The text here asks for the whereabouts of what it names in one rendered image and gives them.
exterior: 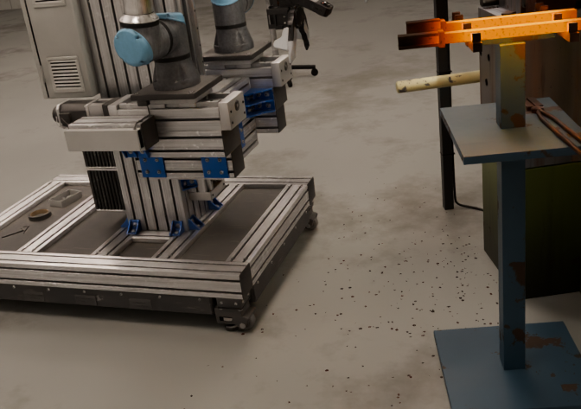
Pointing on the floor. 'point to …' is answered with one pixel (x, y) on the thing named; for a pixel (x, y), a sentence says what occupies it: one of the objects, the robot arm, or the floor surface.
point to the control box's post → (439, 113)
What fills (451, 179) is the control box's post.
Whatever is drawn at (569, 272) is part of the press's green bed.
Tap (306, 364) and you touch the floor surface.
